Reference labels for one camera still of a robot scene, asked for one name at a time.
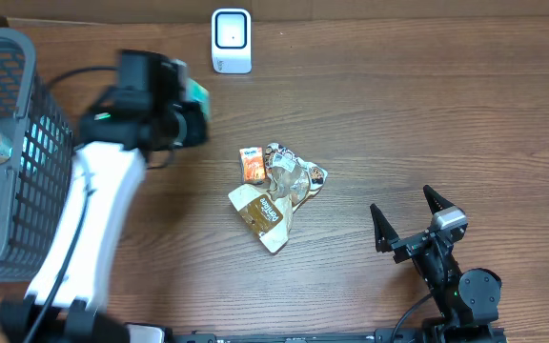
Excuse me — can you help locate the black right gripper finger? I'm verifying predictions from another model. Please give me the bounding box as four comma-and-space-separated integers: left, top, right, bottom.
423, 185, 455, 214
370, 204, 399, 252

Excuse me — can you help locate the teal tissue packet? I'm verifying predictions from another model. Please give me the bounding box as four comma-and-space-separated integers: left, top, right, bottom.
186, 78, 211, 121

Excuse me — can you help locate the small orange snack packet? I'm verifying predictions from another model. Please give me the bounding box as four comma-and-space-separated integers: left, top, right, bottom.
239, 147, 266, 185

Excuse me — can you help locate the dried mushroom plastic bag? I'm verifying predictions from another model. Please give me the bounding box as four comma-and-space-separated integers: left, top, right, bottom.
228, 142, 328, 253

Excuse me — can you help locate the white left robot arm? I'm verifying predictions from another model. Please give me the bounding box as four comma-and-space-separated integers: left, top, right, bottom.
0, 50, 209, 342

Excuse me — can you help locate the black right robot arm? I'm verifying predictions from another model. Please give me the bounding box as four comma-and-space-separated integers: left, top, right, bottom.
370, 185, 507, 342

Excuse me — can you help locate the white barcode scanner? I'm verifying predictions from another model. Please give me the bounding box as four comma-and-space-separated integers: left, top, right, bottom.
211, 8, 253, 74

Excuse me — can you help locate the grey plastic mesh basket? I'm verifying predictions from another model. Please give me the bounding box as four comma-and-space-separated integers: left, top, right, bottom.
0, 28, 73, 283

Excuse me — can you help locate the black cable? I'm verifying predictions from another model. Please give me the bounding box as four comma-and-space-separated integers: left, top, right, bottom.
390, 291, 436, 343

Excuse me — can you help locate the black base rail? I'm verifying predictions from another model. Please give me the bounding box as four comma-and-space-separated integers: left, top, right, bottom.
168, 329, 437, 343

